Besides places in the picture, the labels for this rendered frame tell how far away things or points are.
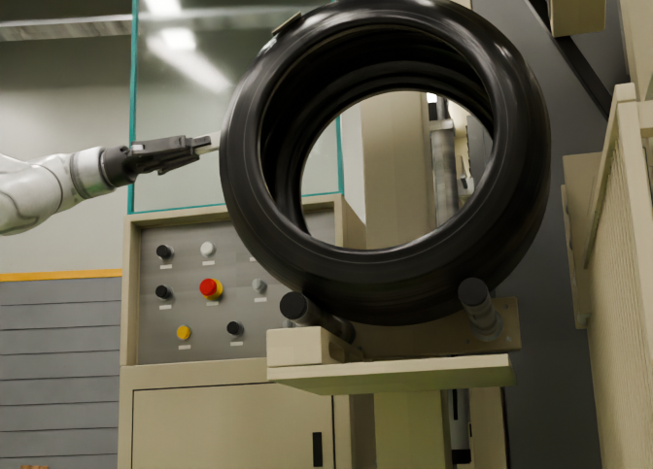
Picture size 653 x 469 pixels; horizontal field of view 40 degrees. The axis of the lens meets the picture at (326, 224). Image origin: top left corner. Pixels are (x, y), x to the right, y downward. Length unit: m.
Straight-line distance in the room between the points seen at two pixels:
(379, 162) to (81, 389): 9.54
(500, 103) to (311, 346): 0.48
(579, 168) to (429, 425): 0.55
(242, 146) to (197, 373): 0.76
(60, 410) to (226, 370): 9.20
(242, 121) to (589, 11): 0.69
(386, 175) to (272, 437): 0.64
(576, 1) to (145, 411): 1.28
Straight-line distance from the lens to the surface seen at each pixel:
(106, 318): 11.22
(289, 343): 1.41
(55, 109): 12.24
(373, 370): 1.37
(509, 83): 1.46
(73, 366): 11.26
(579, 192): 1.72
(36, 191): 1.59
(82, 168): 1.69
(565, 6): 1.77
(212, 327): 2.17
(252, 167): 1.48
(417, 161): 1.82
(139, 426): 2.16
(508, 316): 1.71
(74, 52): 12.50
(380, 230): 1.80
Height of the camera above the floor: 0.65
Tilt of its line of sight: 15 degrees up
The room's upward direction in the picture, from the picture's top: 2 degrees counter-clockwise
